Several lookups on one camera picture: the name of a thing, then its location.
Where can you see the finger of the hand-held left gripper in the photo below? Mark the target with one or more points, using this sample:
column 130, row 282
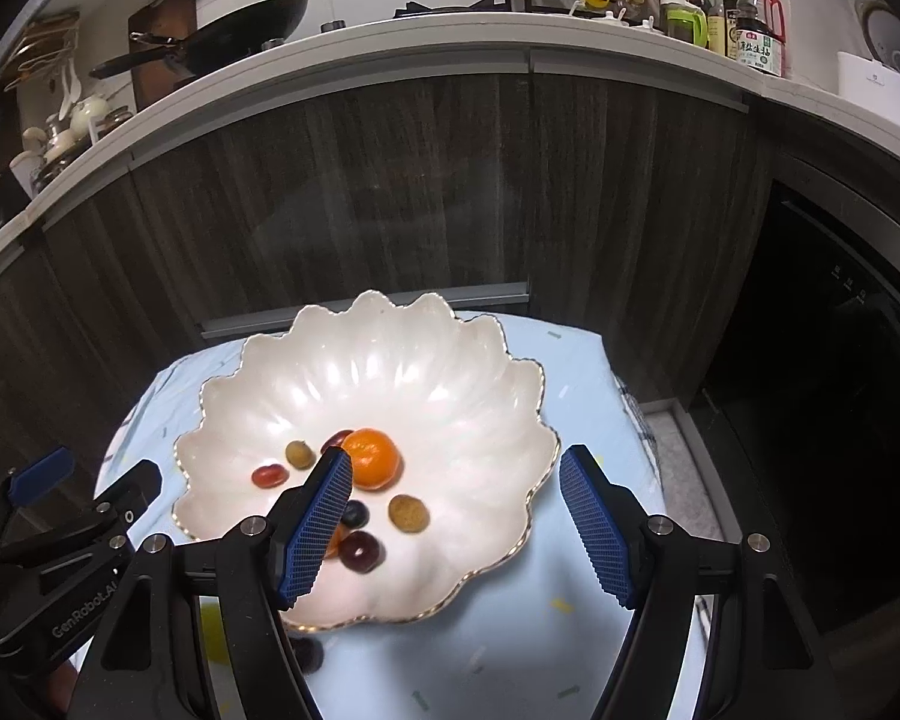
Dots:
column 127, row 495
column 41, row 476

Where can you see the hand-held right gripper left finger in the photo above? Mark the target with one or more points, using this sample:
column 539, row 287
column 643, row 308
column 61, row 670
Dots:
column 316, row 532

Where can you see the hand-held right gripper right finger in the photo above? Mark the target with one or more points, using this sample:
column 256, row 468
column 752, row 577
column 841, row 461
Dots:
column 596, row 529

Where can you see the orange mandarin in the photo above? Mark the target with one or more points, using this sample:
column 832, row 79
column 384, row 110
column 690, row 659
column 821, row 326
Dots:
column 375, row 461
column 337, row 540

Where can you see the blueberry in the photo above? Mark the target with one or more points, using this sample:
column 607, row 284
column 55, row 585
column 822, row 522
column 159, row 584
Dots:
column 355, row 514

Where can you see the dark red cherry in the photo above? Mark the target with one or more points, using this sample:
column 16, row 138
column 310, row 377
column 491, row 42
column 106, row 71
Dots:
column 361, row 551

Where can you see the red grape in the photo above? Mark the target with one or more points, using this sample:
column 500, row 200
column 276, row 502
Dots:
column 336, row 439
column 270, row 476

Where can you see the olive green grape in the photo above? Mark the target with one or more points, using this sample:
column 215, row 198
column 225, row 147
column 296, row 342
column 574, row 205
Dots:
column 298, row 454

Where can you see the brown longan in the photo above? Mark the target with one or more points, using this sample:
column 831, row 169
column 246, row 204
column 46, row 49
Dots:
column 409, row 512

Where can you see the white scalloped bowl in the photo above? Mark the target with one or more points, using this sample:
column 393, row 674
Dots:
column 435, row 390

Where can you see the dark purple grape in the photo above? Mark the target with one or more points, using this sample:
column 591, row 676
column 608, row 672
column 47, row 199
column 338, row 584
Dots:
column 309, row 652

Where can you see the green plum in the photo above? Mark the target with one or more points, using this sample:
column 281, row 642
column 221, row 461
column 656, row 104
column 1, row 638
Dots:
column 210, row 626

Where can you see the light blue patterned tablecloth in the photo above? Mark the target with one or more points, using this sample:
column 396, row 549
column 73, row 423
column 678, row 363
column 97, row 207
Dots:
column 510, row 652

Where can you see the black built-in oven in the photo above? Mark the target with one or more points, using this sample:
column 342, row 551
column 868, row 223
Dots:
column 817, row 427

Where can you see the white cup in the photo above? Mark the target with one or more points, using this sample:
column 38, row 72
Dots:
column 24, row 163

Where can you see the white teapot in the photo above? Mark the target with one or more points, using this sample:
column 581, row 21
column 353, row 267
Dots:
column 90, row 114

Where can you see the dark wood kitchen cabinet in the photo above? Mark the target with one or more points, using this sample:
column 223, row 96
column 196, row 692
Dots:
column 420, row 180

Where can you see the wooden dish rack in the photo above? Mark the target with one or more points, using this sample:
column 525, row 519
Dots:
column 45, row 45

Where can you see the wooden cutting board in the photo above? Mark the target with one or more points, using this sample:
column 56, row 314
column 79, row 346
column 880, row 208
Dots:
column 161, row 15

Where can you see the black frying pan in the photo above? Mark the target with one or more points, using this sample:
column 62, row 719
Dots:
column 247, row 26

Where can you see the green oil bottle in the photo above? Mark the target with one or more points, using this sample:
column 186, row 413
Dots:
column 682, row 21

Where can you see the large soy sauce bottle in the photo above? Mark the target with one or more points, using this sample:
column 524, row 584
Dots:
column 754, row 37

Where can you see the white box appliance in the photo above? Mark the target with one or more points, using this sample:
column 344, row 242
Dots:
column 881, row 86

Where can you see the black gas stove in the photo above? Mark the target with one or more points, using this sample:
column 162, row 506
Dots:
column 450, row 9

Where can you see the white rice cooker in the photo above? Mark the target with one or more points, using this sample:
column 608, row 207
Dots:
column 885, row 26

